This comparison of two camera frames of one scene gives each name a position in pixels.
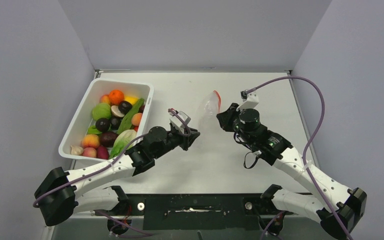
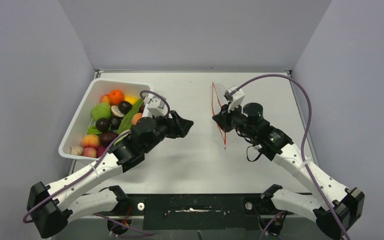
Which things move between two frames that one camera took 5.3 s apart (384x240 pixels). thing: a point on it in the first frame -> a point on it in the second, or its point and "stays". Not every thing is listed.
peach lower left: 90,140 stays
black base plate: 198,211 stays
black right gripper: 226,118 stays
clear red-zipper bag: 209,122 -> 217,99
